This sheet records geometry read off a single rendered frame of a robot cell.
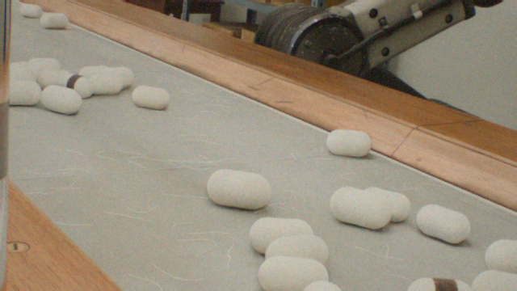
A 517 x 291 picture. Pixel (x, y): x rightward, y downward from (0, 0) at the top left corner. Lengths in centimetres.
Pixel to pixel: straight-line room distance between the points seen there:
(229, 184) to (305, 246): 9
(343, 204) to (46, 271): 20
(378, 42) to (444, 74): 207
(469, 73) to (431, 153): 250
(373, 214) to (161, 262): 13
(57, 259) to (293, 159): 28
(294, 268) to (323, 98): 35
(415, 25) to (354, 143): 57
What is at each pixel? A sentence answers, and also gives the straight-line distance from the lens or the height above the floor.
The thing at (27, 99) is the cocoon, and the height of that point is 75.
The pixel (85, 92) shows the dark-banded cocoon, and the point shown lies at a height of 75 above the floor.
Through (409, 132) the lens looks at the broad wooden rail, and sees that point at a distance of 62.
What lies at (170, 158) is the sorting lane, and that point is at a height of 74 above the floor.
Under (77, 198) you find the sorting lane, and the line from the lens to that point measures 47.
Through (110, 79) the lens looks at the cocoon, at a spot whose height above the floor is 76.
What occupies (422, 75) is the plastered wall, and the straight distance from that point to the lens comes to 327.
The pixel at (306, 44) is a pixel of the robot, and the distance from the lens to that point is 105.
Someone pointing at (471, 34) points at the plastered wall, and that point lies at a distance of 309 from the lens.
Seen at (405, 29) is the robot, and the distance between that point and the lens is 114.
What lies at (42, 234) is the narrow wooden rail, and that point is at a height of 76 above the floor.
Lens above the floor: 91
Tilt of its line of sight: 16 degrees down
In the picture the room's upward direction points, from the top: 6 degrees clockwise
